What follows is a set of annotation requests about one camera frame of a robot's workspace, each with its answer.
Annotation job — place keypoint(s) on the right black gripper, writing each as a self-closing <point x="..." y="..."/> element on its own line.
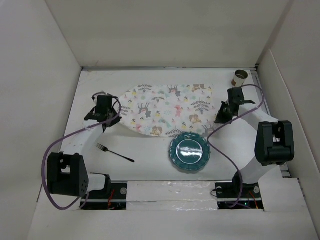
<point x="219" y="117"/>

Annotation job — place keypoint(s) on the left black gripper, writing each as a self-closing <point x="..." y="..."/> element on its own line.
<point x="114" y="122"/>

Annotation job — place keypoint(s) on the patterned white cloth napkin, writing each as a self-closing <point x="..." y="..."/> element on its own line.
<point x="169" y="110"/>

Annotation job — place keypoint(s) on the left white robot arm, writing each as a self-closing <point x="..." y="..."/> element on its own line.
<point x="67" y="174"/>

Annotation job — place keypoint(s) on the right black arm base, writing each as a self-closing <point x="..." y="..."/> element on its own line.
<point x="228" y="196"/>

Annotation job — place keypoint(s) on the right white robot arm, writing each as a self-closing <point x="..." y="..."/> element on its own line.
<point x="274" y="143"/>

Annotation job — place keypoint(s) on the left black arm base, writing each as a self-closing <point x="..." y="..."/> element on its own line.
<point x="113" y="199"/>

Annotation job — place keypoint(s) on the black fork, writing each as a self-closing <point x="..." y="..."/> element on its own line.
<point x="105" y="149"/>

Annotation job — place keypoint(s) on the brown paper cup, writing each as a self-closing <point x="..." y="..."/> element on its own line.
<point x="239" y="78"/>

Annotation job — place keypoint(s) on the teal scalloped plate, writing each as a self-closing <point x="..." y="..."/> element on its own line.
<point x="189" y="151"/>

